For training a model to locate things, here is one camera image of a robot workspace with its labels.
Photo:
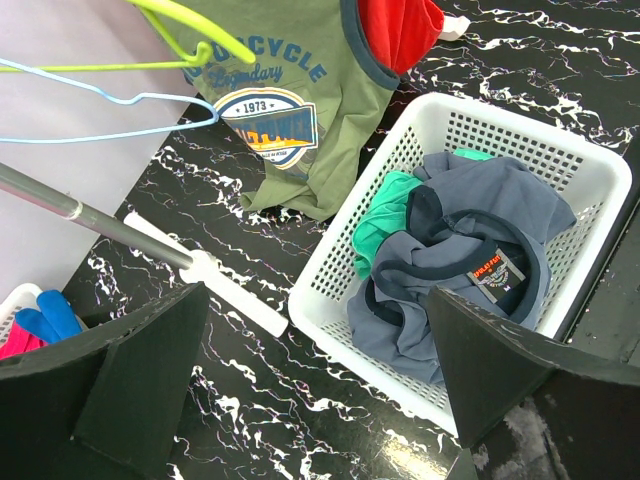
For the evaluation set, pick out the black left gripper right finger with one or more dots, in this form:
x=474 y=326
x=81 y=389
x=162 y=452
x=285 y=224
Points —
x=528 y=407

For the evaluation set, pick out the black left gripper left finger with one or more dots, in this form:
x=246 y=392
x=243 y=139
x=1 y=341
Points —
x=104 y=404

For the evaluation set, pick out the navy blue tank top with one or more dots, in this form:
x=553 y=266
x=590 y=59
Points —
x=479 y=230

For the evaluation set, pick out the lime green hanger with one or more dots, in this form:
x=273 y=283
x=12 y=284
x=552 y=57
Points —
x=110 y=36

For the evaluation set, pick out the olive green tank top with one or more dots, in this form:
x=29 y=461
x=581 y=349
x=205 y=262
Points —
x=306 y=106

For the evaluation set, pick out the red tank top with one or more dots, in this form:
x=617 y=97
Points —
x=400 y=32

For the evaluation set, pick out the folded clothes stack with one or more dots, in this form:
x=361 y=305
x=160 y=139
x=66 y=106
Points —
x=40 y=320

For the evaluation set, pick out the small white basket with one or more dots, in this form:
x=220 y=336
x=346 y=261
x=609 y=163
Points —
x=15 y=305

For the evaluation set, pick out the metal clothes rack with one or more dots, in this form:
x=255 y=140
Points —
x=135 y=231

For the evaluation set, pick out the white plastic mesh basket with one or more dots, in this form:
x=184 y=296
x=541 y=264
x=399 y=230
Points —
x=593 y=180

